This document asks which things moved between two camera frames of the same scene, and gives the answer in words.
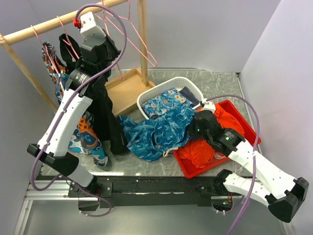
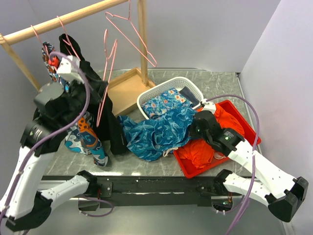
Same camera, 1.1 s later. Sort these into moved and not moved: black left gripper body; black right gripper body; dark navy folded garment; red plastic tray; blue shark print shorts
Moved: black left gripper body
Not moved: dark navy folded garment; red plastic tray; black right gripper body; blue shark print shorts
